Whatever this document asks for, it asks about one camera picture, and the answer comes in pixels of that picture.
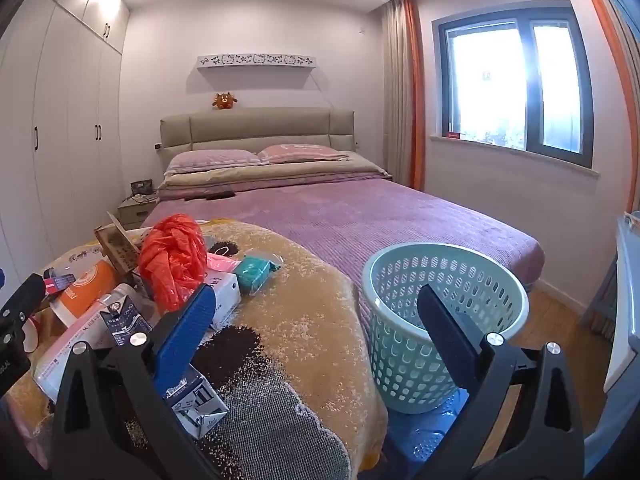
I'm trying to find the purple bedspread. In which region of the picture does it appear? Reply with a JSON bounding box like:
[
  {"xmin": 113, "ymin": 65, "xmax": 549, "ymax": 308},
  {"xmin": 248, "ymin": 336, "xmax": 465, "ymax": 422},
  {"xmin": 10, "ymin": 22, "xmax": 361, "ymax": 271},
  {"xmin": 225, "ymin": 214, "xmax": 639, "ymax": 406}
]
[{"xmin": 144, "ymin": 179, "xmax": 544, "ymax": 286}]

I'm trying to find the folded beige quilt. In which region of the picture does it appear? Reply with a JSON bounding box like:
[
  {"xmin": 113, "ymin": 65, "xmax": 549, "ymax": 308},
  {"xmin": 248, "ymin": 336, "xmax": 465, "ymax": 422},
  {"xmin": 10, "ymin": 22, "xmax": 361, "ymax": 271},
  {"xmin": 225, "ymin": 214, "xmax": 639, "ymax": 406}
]
[{"xmin": 157, "ymin": 152, "xmax": 392, "ymax": 200}]

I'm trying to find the right orange striped curtain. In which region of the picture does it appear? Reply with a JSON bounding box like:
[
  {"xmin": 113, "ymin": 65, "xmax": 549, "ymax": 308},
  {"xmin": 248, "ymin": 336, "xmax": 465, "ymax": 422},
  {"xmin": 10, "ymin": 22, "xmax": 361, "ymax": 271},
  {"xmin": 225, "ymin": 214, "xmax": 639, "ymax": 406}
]
[{"xmin": 590, "ymin": 0, "xmax": 639, "ymax": 212}]

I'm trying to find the red plastic bag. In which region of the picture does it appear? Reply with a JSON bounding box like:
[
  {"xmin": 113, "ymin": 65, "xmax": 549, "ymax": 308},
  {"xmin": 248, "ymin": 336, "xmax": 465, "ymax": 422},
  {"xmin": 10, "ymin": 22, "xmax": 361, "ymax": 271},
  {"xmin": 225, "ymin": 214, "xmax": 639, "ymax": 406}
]
[{"xmin": 138, "ymin": 214, "xmax": 207, "ymax": 315}]

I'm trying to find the blue plastic stool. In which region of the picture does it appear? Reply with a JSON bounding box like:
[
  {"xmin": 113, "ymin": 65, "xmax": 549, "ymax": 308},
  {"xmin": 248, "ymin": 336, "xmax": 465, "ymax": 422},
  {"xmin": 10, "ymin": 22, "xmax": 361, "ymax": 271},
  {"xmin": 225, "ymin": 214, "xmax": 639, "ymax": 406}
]
[{"xmin": 382, "ymin": 389, "xmax": 469, "ymax": 479}]

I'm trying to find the beige padded headboard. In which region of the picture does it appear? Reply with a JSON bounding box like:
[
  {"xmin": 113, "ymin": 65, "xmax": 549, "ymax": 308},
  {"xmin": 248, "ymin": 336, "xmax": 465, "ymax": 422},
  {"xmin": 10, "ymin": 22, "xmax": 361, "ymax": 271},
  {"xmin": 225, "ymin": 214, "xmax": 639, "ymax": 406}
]
[{"xmin": 155, "ymin": 107, "xmax": 357, "ymax": 168}]

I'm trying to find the beige orange curtain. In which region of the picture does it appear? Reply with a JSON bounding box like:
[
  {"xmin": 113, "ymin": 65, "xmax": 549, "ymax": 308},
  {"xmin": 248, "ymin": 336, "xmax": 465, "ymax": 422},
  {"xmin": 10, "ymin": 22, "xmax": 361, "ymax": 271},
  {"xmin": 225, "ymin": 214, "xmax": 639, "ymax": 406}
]
[{"xmin": 382, "ymin": 0, "xmax": 426, "ymax": 191}]

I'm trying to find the right pink pillow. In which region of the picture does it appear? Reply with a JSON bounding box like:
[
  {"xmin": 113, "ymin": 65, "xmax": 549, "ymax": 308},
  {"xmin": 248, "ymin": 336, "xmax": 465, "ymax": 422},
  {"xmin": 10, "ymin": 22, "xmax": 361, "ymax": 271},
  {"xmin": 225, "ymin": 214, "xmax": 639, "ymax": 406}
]
[{"xmin": 257, "ymin": 144, "xmax": 348, "ymax": 165}]

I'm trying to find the beige nightstand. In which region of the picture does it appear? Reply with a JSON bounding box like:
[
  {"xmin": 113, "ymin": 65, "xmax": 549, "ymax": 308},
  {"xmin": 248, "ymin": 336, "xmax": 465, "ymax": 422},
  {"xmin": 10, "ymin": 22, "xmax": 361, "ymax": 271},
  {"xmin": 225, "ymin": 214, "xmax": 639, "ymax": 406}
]
[{"xmin": 117, "ymin": 194, "xmax": 158, "ymax": 230}]

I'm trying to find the teal tissue pack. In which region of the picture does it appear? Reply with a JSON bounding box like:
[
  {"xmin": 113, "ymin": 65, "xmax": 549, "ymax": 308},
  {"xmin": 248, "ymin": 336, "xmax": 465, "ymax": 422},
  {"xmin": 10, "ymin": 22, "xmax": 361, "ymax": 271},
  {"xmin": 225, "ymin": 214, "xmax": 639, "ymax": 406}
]
[{"xmin": 233, "ymin": 256, "xmax": 281, "ymax": 295}]

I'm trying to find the white wardrobe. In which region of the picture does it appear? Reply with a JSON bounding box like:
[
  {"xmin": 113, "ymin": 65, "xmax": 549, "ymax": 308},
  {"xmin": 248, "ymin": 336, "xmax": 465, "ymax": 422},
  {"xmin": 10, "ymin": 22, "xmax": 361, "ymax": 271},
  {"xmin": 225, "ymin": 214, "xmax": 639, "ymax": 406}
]
[{"xmin": 1, "ymin": 0, "xmax": 129, "ymax": 299}]

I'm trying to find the mint green plastic laundry basket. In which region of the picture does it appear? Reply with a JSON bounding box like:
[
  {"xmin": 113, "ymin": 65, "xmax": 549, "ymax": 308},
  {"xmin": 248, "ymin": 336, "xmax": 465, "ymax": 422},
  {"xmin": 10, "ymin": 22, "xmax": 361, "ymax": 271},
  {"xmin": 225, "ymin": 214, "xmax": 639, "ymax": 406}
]
[{"xmin": 361, "ymin": 243, "xmax": 529, "ymax": 414}]

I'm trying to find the brown cardboard box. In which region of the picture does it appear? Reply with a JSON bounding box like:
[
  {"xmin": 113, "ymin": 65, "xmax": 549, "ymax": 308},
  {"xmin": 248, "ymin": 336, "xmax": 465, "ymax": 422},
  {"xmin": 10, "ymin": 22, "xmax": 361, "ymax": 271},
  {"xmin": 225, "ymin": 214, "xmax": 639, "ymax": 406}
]
[{"xmin": 94, "ymin": 212, "xmax": 140, "ymax": 275}]

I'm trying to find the orange plush toy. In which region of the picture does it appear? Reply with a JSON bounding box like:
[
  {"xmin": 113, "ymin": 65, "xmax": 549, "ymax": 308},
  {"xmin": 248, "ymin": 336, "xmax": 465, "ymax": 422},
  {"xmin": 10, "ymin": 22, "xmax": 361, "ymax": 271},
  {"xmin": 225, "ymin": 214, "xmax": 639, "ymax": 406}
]
[{"xmin": 212, "ymin": 92, "xmax": 238, "ymax": 110}]

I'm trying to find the pink white tube package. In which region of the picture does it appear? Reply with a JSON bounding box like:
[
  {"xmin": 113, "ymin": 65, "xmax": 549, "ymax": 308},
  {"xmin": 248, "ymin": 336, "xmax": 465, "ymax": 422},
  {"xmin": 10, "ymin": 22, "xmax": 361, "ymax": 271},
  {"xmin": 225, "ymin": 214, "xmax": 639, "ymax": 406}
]
[{"xmin": 32, "ymin": 283, "xmax": 147, "ymax": 404}]

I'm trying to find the dark blue milk carton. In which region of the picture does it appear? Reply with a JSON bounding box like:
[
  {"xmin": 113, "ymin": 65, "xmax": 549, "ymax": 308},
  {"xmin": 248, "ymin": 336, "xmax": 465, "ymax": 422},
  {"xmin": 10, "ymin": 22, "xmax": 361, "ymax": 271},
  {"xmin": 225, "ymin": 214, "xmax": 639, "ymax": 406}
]
[{"xmin": 100, "ymin": 296, "xmax": 228, "ymax": 440}]

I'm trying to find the left pink pillow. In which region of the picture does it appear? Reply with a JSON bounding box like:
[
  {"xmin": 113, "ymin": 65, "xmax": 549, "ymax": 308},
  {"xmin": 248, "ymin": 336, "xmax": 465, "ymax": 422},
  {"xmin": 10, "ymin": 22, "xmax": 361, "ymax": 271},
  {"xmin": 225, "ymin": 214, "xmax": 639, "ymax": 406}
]
[{"xmin": 165, "ymin": 150, "xmax": 264, "ymax": 177}]

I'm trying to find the pink pillow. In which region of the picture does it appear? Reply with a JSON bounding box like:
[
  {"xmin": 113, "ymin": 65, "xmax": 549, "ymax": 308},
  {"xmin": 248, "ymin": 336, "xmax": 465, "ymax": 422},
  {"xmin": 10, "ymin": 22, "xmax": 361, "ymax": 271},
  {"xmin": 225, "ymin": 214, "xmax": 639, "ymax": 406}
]
[
  {"xmin": 165, "ymin": 150, "xmax": 264, "ymax": 177},
  {"xmin": 257, "ymin": 144, "xmax": 348, "ymax": 165}
]

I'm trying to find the orange white food pouch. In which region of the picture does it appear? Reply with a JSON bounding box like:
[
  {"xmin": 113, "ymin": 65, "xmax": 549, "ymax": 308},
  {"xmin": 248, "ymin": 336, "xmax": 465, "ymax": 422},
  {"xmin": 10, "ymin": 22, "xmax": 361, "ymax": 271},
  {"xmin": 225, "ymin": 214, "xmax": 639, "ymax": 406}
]
[{"xmin": 50, "ymin": 244, "xmax": 119, "ymax": 327}]

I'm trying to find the white wall shelf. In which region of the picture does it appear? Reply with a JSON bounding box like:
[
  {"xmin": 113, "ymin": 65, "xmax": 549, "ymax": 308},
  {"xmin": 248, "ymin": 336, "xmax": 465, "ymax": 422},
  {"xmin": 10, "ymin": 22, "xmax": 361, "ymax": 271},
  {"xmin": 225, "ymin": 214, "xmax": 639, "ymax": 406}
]
[{"xmin": 195, "ymin": 52, "xmax": 317, "ymax": 70}]

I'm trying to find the yellow brown plush blanket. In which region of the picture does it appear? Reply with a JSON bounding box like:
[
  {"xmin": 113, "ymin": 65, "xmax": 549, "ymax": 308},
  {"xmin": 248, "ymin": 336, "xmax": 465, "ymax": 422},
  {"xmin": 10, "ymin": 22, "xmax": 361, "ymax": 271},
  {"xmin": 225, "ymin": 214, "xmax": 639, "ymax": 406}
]
[{"xmin": 4, "ymin": 219, "xmax": 390, "ymax": 480}]

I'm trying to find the white desk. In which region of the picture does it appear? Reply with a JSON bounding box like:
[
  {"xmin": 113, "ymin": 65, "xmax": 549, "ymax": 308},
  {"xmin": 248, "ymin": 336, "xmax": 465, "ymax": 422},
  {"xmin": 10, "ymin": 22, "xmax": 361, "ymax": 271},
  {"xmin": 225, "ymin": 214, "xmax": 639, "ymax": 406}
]
[{"xmin": 586, "ymin": 211, "xmax": 639, "ymax": 474}]

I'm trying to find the dark framed window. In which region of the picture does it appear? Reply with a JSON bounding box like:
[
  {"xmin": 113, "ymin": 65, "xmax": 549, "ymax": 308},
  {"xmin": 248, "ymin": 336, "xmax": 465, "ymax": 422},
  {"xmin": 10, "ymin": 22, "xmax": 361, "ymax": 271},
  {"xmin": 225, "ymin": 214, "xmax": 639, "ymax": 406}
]
[{"xmin": 434, "ymin": 0, "xmax": 594, "ymax": 168}]

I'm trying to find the white cardboard box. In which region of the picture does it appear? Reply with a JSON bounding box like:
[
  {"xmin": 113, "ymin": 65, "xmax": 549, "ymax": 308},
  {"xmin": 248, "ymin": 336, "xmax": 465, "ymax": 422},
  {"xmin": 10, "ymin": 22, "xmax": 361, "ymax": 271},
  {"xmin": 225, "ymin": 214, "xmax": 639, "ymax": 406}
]
[{"xmin": 204, "ymin": 270, "xmax": 241, "ymax": 330}]

